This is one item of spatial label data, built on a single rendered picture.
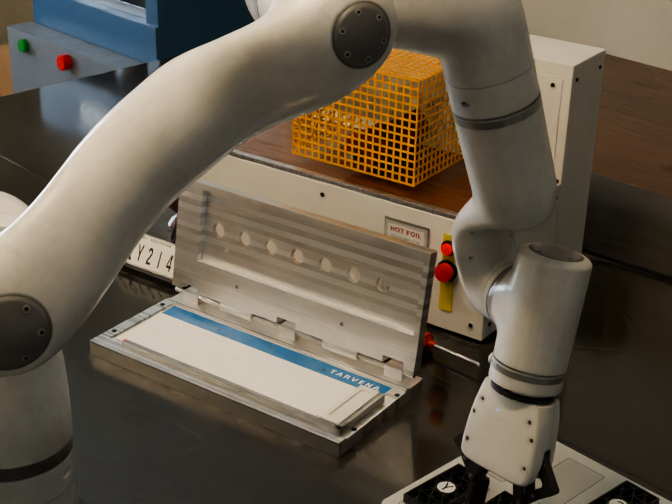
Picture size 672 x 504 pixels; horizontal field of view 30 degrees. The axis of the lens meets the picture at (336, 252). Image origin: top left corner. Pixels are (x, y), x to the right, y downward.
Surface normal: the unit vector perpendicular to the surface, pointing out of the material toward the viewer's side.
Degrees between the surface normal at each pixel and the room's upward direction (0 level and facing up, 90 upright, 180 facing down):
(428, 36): 113
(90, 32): 90
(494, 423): 78
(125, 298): 0
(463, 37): 106
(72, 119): 0
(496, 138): 100
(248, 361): 0
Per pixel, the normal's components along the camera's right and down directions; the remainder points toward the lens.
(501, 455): -0.69, 0.06
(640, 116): 0.03, -0.90
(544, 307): -0.18, 0.25
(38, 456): 0.62, 0.33
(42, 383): 0.48, -0.67
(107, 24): -0.71, 0.29
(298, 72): -0.23, 0.71
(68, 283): 0.72, 0.11
